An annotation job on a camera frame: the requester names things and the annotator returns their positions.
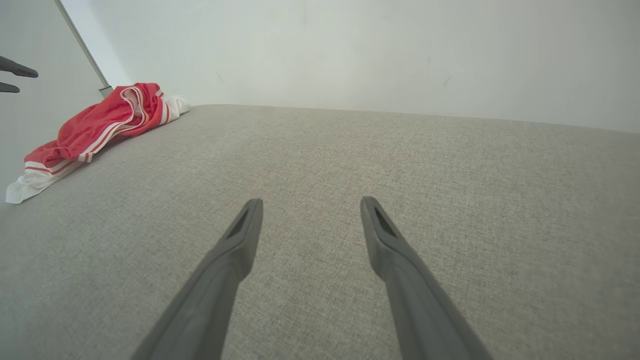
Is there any grey wall corner trim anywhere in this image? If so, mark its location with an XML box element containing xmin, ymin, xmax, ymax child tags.
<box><xmin>53</xmin><ymin>0</ymin><xmax>114</xmax><ymax>99</ymax></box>

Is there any red white basketball jersey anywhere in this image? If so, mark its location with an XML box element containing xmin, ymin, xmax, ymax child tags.
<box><xmin>5</xmin><ymin>82</ymin><xmax>192</xmax><ymax>205</ymax></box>

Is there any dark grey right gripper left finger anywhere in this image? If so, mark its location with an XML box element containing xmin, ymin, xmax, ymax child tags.
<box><xmin>130</xmin><ymin>198</ymin><xmax>264</xmax><ymax>360</ymax></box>

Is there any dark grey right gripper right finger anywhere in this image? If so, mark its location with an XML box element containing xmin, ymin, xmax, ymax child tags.
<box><xmin>360</xmin><ymin>195</ymin><xmax>494</xmax><ymax>360</ymax></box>

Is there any grey fabric sofa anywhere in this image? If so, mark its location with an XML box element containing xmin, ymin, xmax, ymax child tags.
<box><xmin>0</xmin><ymin>103</ymin><xmax>640</xmax><ymax>360</ymax></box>

